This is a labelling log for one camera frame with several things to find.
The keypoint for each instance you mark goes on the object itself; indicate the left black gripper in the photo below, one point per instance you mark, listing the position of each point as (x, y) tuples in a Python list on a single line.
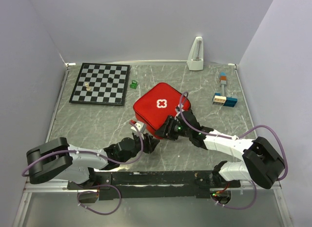
[(149, 143)]

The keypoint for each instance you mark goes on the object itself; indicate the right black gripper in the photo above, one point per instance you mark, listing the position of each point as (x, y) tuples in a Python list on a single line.
[(165, 133)]

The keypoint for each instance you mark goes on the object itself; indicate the red black medicine case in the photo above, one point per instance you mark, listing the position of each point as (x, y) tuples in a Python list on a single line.
[(154, 107)]

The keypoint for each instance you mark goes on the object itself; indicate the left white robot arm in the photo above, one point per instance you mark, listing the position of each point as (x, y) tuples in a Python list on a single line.
[(57, 159)]

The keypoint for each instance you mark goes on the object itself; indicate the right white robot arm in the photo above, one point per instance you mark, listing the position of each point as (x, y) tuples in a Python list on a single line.
[(258, 161)]

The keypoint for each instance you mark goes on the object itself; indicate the blue toy block stack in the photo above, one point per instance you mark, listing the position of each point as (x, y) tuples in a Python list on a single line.
[(224, 101)]

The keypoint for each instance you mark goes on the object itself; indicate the black base bar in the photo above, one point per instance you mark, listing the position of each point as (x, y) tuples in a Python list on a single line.
[(155, 184)]

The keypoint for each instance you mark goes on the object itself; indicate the small green toy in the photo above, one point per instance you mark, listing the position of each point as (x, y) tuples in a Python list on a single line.
[(133, 84)]

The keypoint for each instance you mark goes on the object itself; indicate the black white chessboard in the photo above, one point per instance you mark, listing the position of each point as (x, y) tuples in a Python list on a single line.
[(102, 92)]

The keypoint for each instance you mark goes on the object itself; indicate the white metronome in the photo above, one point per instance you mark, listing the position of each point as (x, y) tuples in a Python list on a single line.
[(195, 59)]

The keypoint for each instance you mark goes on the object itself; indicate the grey orange blue toy stick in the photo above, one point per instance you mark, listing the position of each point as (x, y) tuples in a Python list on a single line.
[(223, 82)]

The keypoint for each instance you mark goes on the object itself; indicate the black chess piece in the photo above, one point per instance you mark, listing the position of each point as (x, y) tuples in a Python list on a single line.
[(110, 79)]

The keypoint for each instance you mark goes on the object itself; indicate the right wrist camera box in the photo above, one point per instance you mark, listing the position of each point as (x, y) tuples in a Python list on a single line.
[(178, 110)]

